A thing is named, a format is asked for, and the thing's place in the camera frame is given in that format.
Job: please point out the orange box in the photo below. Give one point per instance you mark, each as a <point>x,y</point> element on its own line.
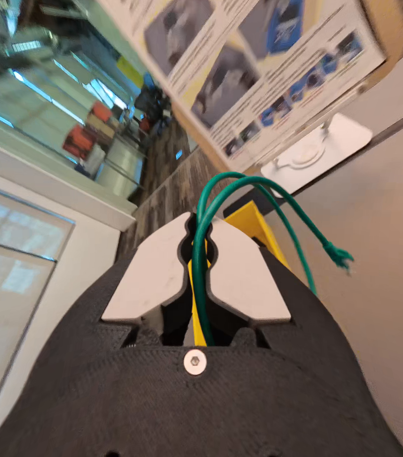
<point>78,142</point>
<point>100,111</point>

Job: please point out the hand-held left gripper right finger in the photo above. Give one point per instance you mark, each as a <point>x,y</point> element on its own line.
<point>247,278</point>

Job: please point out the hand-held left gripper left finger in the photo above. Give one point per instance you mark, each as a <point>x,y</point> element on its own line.
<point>147,271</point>

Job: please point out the metal cylindrical bin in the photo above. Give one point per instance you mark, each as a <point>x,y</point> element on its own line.
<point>122,167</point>

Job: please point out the glass partition panel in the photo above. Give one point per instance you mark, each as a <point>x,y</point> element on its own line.
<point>12,271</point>

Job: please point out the printed poster display board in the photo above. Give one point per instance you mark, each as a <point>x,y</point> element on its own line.
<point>258,71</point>

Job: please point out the yellow plastic bin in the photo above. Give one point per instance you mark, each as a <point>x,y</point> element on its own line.
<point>255,221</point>

